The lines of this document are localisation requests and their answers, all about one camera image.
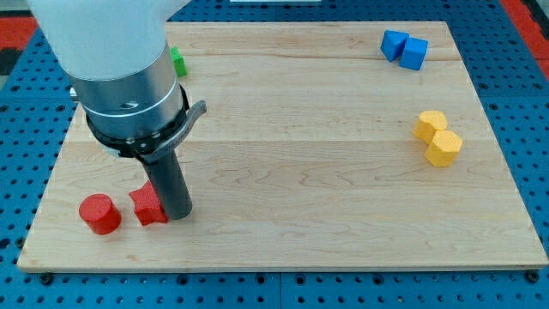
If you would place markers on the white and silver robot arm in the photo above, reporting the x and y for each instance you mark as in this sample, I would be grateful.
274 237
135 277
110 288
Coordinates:
117 59

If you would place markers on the light wooden board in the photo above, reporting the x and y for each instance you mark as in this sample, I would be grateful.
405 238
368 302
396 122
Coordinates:
305 161

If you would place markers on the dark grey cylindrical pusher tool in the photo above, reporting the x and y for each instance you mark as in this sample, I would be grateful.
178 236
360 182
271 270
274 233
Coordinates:
169 185

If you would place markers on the black clamp with grey lever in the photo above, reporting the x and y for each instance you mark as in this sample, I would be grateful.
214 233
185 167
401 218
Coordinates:
147 138

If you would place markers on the green block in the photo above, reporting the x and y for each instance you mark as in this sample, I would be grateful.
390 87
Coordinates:
178 62

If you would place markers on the yellow heart block upper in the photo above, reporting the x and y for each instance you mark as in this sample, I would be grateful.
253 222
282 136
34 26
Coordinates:
428 123

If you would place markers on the blue block left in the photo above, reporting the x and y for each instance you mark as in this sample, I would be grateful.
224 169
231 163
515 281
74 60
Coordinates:
393 44

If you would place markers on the blue block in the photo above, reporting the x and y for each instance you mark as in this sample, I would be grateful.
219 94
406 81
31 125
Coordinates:
393 44
413 54

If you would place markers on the yellow hexagon block lower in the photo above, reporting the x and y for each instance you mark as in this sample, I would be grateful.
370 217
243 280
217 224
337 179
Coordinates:
444 148

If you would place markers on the blue block right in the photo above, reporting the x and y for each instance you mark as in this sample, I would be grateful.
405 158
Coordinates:
413 54

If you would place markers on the red cylinder block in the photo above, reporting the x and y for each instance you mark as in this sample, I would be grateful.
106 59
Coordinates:
100 214

